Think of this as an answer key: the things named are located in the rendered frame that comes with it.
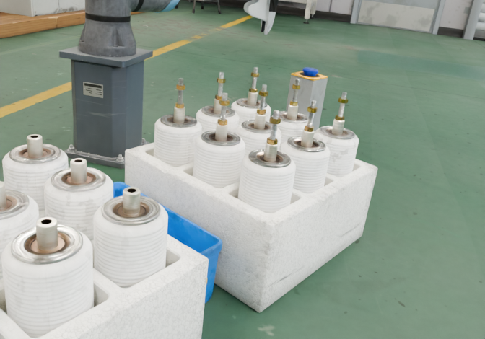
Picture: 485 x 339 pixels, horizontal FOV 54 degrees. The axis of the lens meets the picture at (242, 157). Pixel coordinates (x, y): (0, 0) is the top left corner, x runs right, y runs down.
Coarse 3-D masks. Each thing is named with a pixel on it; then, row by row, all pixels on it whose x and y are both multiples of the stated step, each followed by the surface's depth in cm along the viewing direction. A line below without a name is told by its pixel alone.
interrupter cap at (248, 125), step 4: (248, 120) 101; (252, 120) 101; (244, 124) 99; (248, 124) 99; (252, 124) 100; (268, 124) 100; (244, 128) 97; (248, 128) 96; (252, 128) 97; (256, 128) 98; (264, 128) 98; (268, 128) 98; (276, 128) 98; (256, 132) 95; (260, 132) 95; (264, 132) 95; (268, 132) 96
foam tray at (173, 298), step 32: (192, 256) 66; (0, 288) 57; (96, 288) 59; (128, 288) 59; (160, 288) 60; (192, 288) 65; (0, 320) 52; (96, 320) 53; (128, 320) 57; (160, 320) 62; (192, 320) 68
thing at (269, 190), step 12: (252, 168) 81; (264, 168) 80; (276, 168) 80; (288, 168) 81; (240, 180) 84; (252, 180) 81; (264, 180) 80; (276, 180) 80; (288, 180) 82; (240, 192) 84; (252, 192) 82; (264, 192) 81; (276, 192) 81; (288, 192) 83; (252, 204) 82; (264, 204) 82; (276, 204) 82; (288, 204) 85
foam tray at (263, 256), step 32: (128, 160) 98; (160, 160) 95; (160, 192) 94; (192, 192) 87; (224, 192) 86; (320, 192) 90; (352, 192) 98; (224, 224) 84; (256, 224) 79; (288, 224) 80; (320, 224) 91; (352, 224) 104; (224, 256) 86; (256, 256) 80; (288, 256) 84; (320, 256) 96; (224, 288) 88; (256, 288) 82; (288, 288) 89
